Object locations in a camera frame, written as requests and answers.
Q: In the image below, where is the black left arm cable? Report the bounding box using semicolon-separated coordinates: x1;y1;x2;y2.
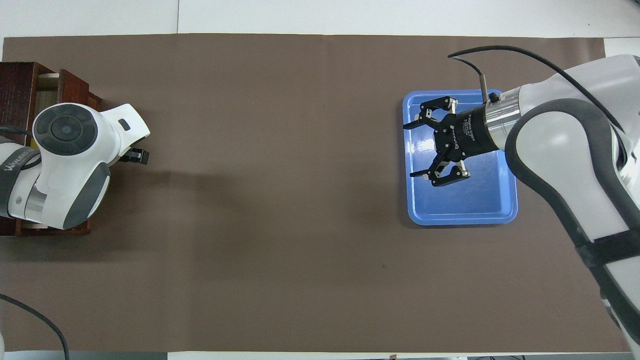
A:
0;125;70;360

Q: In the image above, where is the brown table mat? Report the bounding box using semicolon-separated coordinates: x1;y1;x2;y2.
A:
0;33;632;353

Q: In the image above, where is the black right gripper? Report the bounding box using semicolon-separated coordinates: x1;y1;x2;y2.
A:
403;96;501;187

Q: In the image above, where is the wooden drawer with white handle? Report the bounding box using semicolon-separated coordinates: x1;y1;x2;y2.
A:
15;68;104;236

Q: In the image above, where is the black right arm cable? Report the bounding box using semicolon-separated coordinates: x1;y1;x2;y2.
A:
447;45;628;148

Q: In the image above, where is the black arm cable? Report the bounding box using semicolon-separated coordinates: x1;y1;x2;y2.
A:
0;125;70;360
447;45;628;148

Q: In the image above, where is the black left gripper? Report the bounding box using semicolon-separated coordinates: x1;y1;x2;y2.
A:
119;148;150;166

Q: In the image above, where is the blue plastic tray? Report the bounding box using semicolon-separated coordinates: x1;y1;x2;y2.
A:
402;89;519;226

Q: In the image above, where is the dark wooden cabinet box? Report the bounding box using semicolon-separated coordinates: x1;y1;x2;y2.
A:
0;61;42;237

